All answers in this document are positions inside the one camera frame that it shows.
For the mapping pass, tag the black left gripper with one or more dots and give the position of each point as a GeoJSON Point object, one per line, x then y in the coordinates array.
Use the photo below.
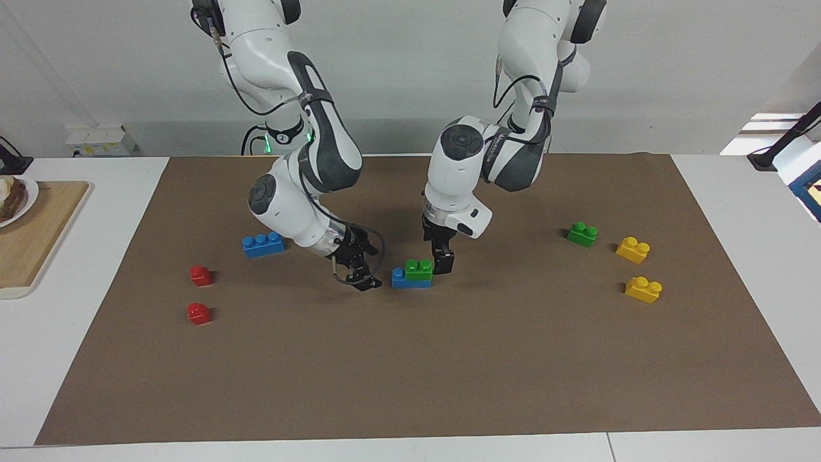
{"type": "Point", "coordinates": [437, 234]}

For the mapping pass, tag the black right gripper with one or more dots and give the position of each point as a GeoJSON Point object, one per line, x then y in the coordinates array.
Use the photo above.
{"type": "Point", "coordinates": [349, 247]}

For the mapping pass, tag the green two-stud block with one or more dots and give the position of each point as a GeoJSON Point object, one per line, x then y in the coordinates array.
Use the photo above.
{"type": "Point", "coordinates": [419, 271]}
{"type": "Point", "coordinates": [581, 235]}

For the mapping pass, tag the blue three-stud block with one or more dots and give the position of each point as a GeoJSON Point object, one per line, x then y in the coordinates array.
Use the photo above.
{"type": "Point", "coordinates": [263, 246]}
{"type": "Point", "coordinates": [399, 280]}

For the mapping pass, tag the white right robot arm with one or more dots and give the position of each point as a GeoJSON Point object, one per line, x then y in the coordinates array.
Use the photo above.
{"type": "Point", "coordinates": [282, 199]}

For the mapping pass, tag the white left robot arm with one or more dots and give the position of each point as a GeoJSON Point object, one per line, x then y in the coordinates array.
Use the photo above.
{"type": "Point", "coordinates": [462, 173]}

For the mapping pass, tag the red one-stud block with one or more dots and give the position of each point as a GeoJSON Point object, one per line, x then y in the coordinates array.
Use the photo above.
{"type": "Point", "coordinates": [198, 314]}
{"type": "Point", "coordinates": [201, 276]}

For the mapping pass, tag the yellow two-stud block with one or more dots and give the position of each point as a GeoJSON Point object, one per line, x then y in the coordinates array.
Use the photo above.
{"type": "Point", "coordinates": [632, 251]}
{"type": "Point", "coordinates": [643, 290]}

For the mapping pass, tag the brown table mat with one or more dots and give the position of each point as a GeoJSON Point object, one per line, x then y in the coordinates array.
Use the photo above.
{"type": "Point", "coordinates": [410, 366]}

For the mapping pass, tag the white power strip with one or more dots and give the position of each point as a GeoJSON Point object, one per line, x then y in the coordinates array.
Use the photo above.
{"type": "Point", "coordinates": [96, 140]}

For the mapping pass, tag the wooden cutting board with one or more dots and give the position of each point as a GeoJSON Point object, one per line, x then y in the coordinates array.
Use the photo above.
{"type": "Point", "coordinates": [32, 250]}

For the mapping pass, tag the white plate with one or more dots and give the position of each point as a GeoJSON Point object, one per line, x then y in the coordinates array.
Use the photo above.
{"type": "Point", "coordinates": [31, 196]}

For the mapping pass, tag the brown food on plate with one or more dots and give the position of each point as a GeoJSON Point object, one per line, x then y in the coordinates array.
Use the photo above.
{"type": "Point", "coordinates": [11, 197]}

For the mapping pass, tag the blue framed panel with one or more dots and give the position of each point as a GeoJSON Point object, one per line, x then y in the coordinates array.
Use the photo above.
{"type": "Point", "coordinates": [805, 189]}

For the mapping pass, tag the black clamp mount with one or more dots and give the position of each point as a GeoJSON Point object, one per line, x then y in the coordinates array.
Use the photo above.
{"type": "Point", "coordinates": [16, 163]}

